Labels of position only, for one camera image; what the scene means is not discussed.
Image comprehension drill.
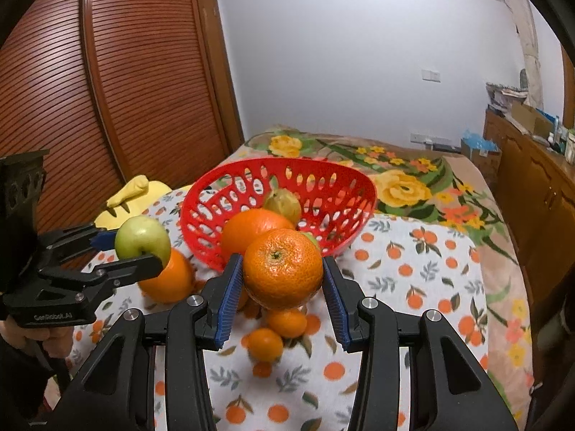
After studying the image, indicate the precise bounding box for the white wall outlet strip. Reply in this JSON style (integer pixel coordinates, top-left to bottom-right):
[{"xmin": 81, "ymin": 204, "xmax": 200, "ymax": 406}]
[{"xmin": 410, "ymin": 132, "xmax": 450, "ymax": 149}]

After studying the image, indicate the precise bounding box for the pile of papers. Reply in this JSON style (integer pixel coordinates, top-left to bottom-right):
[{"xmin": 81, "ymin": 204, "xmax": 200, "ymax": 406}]
[{"xmin": 485, "ymin": 82, "xmax": 528, "ymax": 113}]

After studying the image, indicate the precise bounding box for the large orange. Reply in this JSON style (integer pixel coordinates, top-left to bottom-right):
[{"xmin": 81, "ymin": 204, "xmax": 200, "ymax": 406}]
[
  {"xmin": 220, "ymin": 208, "xmax": 297, "ymax": 270},
  {"xmin": 137, "ymin": 248, "xmax": 196, "ymax": 305}
]

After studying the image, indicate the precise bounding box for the open cardboard box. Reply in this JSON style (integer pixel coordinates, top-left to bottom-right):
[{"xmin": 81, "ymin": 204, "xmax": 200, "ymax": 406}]
[{"xmin": 510, "ymin": 101, "xmax": 554, "ymax": 138}]

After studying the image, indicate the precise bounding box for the wooden sideboard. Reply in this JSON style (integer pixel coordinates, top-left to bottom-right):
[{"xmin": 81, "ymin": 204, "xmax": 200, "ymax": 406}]
[{"xmin": 483, "ymin": 105, "xmax": 575, "ymax": 306}]

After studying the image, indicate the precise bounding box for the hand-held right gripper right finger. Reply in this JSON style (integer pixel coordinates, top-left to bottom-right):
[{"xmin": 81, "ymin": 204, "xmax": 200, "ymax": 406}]
[{"xmin": 321, "ymin": 256, "xmax": 522, "ymax": 431}]

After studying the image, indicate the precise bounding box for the yellow plush toy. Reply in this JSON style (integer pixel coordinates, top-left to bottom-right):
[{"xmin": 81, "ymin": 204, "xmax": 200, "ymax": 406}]
[{"xmin": 93, "ymin": 175, "xmax": 174, "ymax": 230}]

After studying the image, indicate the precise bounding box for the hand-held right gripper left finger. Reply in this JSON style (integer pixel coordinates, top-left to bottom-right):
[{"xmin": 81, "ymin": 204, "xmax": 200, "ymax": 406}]
[{"xmin": 54, "ymin": 254, "xmax": 245, "ymax": 431}]

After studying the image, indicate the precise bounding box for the slatted wooden wardrobe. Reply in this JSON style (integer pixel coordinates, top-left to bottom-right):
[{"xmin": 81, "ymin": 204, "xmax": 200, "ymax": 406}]
[{"xmin": 0, "ymin": 0, "xmax": 245, "ymax": 234}]

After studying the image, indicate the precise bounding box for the red perforated plastic basket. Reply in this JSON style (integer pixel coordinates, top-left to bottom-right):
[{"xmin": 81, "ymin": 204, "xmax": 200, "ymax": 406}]
[{"xmin": 180, "ymin": 157, "xmax": 377, "ymax": 274}]

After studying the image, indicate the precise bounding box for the group of small bottles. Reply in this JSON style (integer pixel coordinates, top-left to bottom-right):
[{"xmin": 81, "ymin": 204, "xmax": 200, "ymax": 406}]
[{"xmin": 547, "ymin": 117, "xmax": 575, "ymax": 164}]

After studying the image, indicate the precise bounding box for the beige curtain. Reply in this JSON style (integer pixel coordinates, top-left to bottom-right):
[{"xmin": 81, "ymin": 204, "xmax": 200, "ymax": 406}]
[{"xmin": 503, "ymin": 0, "xmax": 544, "ymax": 108}]

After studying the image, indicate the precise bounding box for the person's left hand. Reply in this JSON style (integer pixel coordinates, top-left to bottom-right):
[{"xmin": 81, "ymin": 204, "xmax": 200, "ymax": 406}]
[{"xmin": 0, "ymin": 316, "xmax": 75, "ymax": 369}]

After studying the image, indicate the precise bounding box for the green apple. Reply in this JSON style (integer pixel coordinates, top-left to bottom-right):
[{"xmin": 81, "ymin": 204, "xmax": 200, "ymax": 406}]
[{"xmin": 114, "ymin": 215, "xmax": 172, "ymax": 263}]

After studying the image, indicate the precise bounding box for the cardboard box with blue bags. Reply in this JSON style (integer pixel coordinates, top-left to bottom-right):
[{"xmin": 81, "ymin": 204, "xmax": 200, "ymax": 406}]
[{"xmin": 460, "ymin": 129, "xmax": 503, "ymax": 176}]

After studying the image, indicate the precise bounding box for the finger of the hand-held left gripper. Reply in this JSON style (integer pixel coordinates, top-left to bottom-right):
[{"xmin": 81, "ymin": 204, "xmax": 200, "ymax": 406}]
[
  {"xmin": 81, "ymin": 254, "xmax": 163, "ymax": 289},
  {"xmin": 38, "ymin": 222, "xmax": 120, "ymax": 274}
]

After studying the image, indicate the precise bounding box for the orange-print white tablecloth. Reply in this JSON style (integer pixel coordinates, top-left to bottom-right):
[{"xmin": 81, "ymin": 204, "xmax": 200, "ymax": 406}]
[{"xmin": 63, "ymin": 184, "xmax": 490, "ymax": 431}]

